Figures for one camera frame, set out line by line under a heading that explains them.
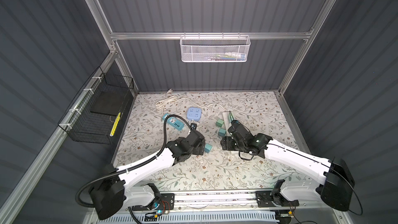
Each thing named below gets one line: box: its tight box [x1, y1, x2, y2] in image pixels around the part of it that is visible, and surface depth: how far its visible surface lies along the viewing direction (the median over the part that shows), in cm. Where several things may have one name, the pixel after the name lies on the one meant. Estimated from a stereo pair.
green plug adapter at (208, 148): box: [204, 143, 213, 154], surface depth 92 cm
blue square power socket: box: [186, 106, 203, 122], surface depth 107 cm
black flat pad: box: [90, 90, 129, 117], surface depth 77 cm
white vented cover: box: [100, 212, 279, 224], surface depth 72 cm
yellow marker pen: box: [109, 112, 122, 137], surface depth 70 cm
